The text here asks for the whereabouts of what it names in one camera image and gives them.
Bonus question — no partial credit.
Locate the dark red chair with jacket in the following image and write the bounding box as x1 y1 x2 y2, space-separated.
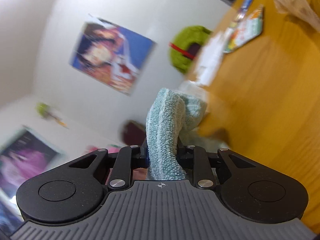
187 43 201 59

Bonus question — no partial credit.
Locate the anime wall poster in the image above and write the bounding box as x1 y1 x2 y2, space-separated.
70 16 154 95

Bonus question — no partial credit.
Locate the round wooden table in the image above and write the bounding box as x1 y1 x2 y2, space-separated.
199 0 319 232

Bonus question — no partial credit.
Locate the plastic bag of rubber bands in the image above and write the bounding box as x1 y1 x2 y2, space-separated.
274 0 319 32

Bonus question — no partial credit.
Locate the light blue striped towel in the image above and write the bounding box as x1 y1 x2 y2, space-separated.
145 87 228 182

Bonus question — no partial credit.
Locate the white tissue pack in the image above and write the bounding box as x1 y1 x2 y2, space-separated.
178 80 208 101

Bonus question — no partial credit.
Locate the dark red gold chair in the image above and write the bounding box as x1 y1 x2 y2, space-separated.
120 120 146 146

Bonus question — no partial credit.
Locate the potted wall plant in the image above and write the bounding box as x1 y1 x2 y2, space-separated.
36 102 68 128

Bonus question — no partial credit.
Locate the blue yellow flat packet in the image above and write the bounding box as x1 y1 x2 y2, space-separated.
234 0 253 23

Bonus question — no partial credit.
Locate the green white snack packet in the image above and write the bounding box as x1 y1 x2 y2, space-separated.
223 4 264 54

